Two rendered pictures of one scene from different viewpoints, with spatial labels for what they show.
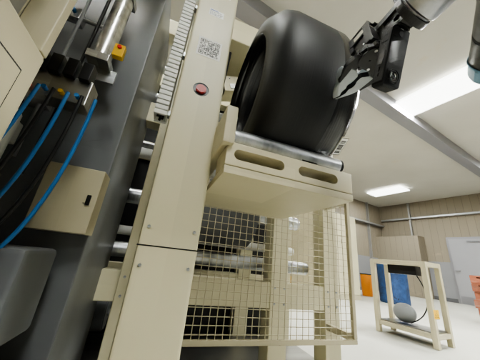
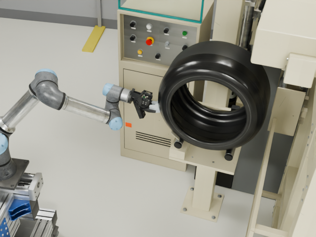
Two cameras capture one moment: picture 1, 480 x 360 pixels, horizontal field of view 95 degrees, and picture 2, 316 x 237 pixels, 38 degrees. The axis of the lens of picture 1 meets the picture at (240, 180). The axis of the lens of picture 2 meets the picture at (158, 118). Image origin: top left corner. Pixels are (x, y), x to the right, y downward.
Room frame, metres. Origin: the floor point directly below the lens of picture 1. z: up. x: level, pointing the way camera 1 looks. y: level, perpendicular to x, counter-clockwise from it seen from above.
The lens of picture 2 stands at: (1.55, -1.88, 2.55)
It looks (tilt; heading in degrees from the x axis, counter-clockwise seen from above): 38 degrees down; 124
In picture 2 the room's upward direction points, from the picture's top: 3 degrees clockwise
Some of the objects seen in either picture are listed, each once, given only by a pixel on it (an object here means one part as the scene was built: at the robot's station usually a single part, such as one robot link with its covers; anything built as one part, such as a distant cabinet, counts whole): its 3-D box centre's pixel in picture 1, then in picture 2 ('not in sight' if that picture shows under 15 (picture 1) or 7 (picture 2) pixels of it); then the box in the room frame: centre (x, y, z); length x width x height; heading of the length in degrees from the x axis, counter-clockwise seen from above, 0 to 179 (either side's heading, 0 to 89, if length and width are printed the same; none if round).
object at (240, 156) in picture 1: (286, 174); (185, 134); (0.54, -0.12, 0.83); 0.36 x 0.09 x 0.06; 108
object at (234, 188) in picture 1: (261, 199); (208, 145); (0.67, -0.08, 0.80); 0.37 x 0.36 x 0.02; 18
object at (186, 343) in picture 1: (273, 254); (255, 205); (1.06, -0.19, 0.65); 0.90 x 0.02 x 0.70; 108
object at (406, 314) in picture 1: (407, 297); not in sight; (2.78, -2.07, 0.40); 0.60 x 0.35 x 0.80; 27
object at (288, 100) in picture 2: not in sight; (287, 102); (0.97, 0.25, 1.05); 0.20 x 0.15 x 0.30; 108
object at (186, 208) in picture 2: not in sight; (202, 202); (0.58, 0.16, 0.01); 0.27 x 0.27 x 0.02; 18
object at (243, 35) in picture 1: (270, 65); (293, 18); (0.99, -0.10, 1.71); 0.61 x 0.25 x 0.15; 108
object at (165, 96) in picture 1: (178, 54); not in sight; (0.52, 0.23, 1.19); 0.05 x 0.04 x 0.48; 18
